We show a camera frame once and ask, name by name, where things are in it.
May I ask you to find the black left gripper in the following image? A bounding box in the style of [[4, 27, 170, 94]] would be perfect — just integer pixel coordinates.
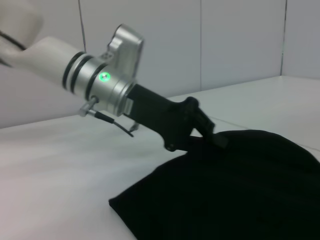
[[124, 83, 229, 153]]

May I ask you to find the black shirt with FREE print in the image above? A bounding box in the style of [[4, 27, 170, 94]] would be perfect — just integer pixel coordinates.
[[108, 129, 320, 240]]

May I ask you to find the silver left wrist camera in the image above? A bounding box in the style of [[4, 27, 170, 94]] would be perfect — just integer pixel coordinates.
[[99, 23, 145, 83]]

